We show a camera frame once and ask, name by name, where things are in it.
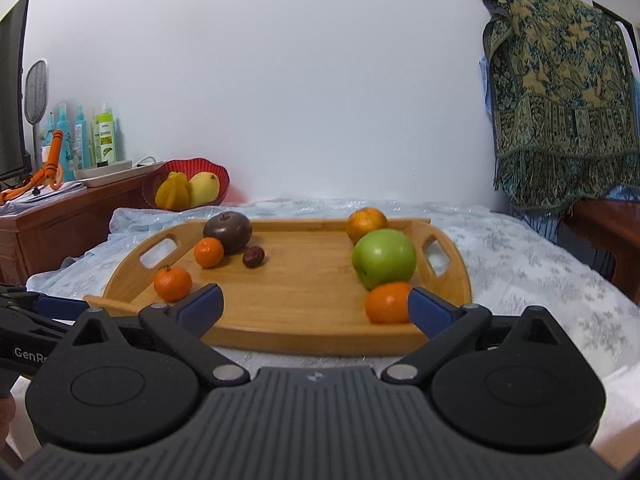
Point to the white lace tablecloth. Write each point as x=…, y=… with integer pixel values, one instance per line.
x=525, y=270

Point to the yellow starfruit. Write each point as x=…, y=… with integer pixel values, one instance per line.
x=172, y=192

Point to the wooden serving tray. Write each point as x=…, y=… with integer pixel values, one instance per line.
x=300, y=290

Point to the person's left hand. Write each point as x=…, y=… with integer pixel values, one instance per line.
x=5, y=417

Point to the large orange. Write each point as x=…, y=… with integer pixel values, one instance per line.
x=366, y=225

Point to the dark purple round fruit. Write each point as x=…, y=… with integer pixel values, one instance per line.
x=229, y=232

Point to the white electric fly swatter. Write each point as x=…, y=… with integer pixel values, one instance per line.
x=36, y=90

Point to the brown wooden cabinet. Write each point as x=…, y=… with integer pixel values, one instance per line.
x=55, y=230

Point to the pale green bottle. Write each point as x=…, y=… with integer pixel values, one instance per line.
x=93, y=137

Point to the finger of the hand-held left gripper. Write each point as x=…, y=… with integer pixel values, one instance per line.
x=12, y=292
x=60, y=305

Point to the teal spray bottle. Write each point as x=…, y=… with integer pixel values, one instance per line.
x=64, y=140
x=79, y=137
x=50, y=130

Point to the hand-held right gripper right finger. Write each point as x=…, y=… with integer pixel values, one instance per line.
x=429, y=310

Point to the yellow mango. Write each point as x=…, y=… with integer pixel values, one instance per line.
x=204, y=189

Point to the black monitor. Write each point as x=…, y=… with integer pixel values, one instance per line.
x=11, y=90

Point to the stack of papers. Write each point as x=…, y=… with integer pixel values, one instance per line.
x=45, y=194

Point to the brown wooden chair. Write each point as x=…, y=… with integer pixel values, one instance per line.
x=610, y=230

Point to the dried red date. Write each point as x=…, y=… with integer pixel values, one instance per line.
x=253, y=257

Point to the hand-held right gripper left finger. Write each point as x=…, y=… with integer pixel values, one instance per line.
x=200, y=307

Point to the green apple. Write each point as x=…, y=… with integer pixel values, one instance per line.
x=384, y=259

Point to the white plastic tray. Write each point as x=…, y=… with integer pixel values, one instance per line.
x=102, y=171

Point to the green white spray bottle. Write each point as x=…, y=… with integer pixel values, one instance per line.
x=106, y=135

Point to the red woven basket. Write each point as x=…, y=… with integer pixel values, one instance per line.
x=200, y=162

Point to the green patterned fringed shawl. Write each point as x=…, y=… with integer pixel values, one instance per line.
x=560, y=100

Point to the small tangerine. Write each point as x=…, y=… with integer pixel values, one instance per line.
x=209, y=252
x=387, y=304
x=172, y=284

